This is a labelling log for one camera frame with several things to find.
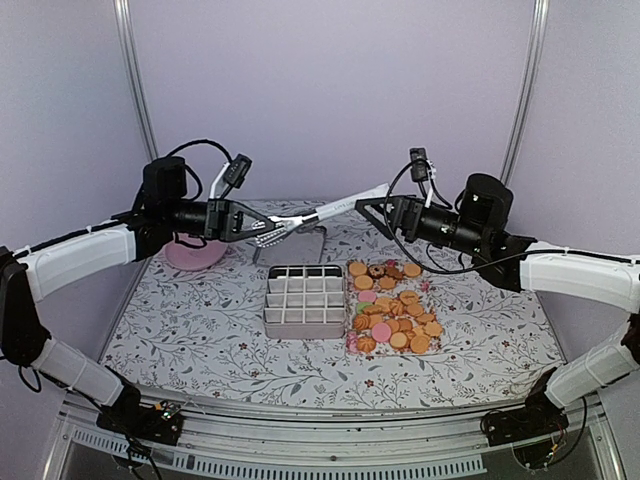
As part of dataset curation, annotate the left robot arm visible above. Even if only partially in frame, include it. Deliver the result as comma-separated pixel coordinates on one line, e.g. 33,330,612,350
1,155,284,434

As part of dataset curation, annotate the front aluminium rail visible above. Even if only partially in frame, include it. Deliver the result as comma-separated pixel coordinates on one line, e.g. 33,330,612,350
43,388,632,479

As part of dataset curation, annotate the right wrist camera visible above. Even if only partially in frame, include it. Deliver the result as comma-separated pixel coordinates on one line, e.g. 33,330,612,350
409,147,435,183

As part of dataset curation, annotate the chocolate donut cookie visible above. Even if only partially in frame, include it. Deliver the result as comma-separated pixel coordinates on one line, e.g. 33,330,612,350
368,264,386,279

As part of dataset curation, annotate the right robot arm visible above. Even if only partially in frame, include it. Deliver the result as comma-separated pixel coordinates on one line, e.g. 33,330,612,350
356,173,639,436

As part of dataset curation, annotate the metal tin lid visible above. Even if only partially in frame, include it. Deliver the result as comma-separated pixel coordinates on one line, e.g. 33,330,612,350
252,225,327,267

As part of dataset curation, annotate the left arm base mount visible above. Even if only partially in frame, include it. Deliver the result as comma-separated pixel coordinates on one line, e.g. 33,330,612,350
96,396,184,446

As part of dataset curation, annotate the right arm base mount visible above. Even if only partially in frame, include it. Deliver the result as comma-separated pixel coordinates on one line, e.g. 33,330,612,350
480,406,569,471

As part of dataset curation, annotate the metal tongs white handle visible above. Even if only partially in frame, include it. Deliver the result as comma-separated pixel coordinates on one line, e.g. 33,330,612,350
253,182,390,250

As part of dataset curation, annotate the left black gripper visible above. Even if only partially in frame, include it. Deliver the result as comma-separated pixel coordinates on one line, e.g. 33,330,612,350
165,196,276,241

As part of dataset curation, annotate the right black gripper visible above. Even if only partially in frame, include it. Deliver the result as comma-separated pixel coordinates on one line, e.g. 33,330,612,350
356,194,488,256

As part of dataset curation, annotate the orange round cookie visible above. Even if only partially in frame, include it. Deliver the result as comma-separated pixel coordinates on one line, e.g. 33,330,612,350
403,263,422,278

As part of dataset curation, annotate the swirl butter cookie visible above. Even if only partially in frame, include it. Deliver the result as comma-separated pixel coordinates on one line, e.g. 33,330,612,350
356,336,377,354

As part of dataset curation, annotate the metal divided cookie tin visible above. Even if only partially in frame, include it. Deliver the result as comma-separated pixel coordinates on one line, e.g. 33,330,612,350
263,264,346,340

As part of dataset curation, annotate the floral tablecloth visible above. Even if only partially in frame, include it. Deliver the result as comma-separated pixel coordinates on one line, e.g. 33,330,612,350
102,213,564,411

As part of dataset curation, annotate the floral cookie tray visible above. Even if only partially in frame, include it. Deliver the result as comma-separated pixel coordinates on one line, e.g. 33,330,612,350
345,259,444,358

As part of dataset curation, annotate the pink plate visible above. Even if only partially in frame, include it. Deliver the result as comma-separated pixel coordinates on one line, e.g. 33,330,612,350
163,240,228,272

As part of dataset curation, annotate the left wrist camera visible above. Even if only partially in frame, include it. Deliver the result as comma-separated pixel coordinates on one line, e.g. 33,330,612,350
208,154,252,200

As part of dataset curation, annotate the pink round cookie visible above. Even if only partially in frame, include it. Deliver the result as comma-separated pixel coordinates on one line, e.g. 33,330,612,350
371,322,393,343

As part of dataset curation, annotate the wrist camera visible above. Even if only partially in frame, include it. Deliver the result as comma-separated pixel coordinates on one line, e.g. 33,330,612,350
208,154,252,200
409,147,435,183

